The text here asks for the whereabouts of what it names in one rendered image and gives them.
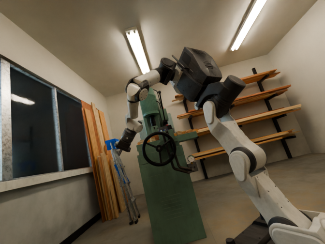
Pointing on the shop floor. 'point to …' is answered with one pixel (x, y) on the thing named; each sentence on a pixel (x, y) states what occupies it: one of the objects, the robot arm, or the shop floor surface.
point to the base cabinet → (171, 204)
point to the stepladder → (123, 181)
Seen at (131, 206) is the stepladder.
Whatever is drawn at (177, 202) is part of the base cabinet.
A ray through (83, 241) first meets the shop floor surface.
